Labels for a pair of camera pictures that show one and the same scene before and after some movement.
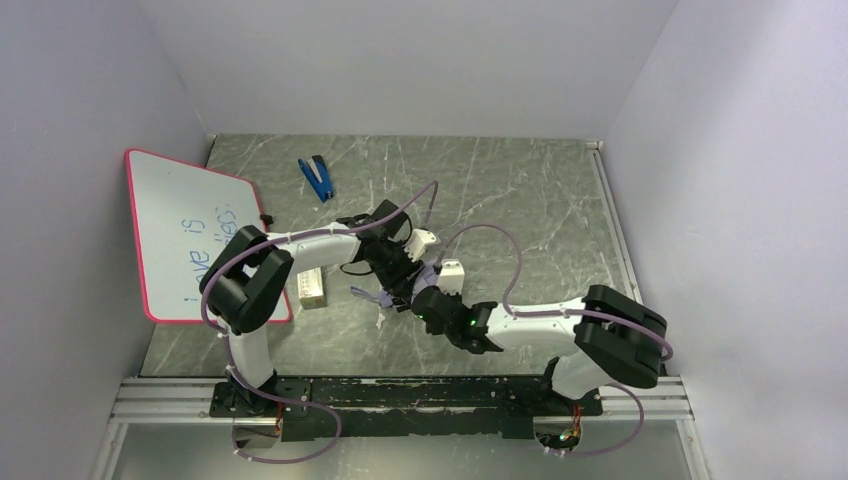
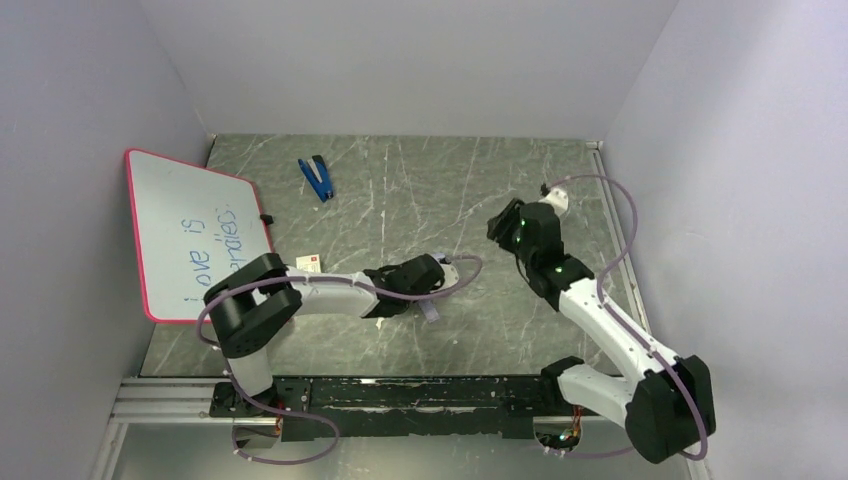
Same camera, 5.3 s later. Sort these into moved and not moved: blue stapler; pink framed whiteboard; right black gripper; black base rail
Moved: right black gripper
Not moved: black base rail; pink framed whiteboard; blue stapler
